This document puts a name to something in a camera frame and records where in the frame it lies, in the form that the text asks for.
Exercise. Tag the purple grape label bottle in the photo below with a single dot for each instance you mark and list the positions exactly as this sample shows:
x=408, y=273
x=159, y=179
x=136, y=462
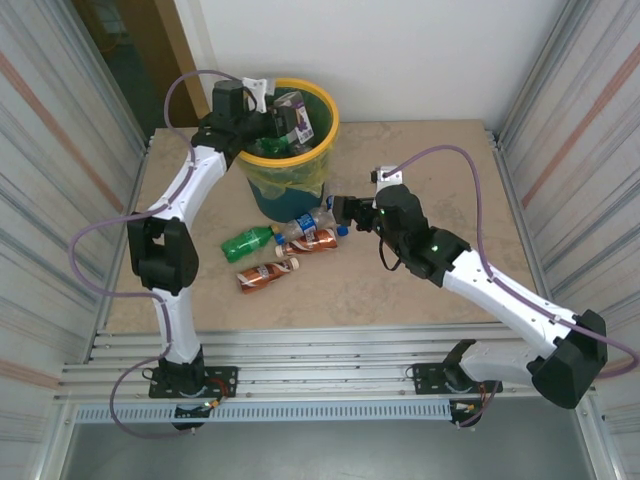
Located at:
x=302, y=112

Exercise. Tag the crushed clear bottle blue cap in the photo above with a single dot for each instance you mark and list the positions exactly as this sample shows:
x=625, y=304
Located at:
x=306, y=223

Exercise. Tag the copper label coffee bottle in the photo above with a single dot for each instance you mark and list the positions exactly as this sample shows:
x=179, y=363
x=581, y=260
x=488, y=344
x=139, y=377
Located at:
x=260, y=275
x=315, y=243

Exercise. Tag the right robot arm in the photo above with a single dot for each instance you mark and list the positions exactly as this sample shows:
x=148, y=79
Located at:
x=505, y=295

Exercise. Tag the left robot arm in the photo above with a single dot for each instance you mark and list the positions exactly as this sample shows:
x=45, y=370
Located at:
x=190, y=185

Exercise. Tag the yellow plastic bin liner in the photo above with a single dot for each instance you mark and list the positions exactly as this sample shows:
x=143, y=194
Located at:
x=272, y=175

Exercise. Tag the yellow rim waste bin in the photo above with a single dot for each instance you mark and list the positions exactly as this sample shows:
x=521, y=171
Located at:
x=280, y=205

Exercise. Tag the loose blue bottle cap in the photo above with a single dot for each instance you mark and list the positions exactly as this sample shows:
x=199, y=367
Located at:
x=281, y=239
x=343, y=230

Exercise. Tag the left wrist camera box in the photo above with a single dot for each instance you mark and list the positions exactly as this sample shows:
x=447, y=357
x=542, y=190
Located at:
x=257, y=87

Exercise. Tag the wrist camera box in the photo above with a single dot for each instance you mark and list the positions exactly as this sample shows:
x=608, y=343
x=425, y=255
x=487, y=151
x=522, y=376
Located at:
x=257, y=87
x=387, y=176

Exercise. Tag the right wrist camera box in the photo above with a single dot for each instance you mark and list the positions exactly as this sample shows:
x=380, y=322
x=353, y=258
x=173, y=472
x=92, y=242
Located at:
x=387, y=176

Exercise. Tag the wooden door frame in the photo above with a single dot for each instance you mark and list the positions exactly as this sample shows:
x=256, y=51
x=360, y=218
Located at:
x=176, y=40

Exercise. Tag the aluminium rail frame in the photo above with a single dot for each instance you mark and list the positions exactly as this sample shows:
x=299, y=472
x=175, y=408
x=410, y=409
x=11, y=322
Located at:
x=320, y=345

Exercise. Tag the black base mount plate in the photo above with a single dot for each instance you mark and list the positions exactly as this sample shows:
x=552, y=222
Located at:
x=225, y=380
x=425, y=375

